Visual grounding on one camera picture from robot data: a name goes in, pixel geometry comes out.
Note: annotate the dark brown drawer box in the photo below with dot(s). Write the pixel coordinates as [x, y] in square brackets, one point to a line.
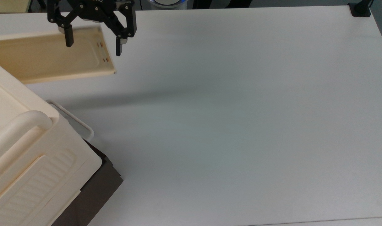
[96, 191]

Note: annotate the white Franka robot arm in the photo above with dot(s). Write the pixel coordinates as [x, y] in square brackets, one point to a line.
[166, 3]

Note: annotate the cream plastic cabinet body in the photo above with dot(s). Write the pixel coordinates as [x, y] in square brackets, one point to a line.
[37, 157]

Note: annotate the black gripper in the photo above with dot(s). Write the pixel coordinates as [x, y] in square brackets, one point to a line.
[96, 9]

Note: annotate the cream cabinet door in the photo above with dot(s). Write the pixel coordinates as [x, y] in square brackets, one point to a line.
[37, 59]

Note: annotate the black camera stand clamp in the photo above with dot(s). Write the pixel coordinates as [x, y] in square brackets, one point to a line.
[360, 9]

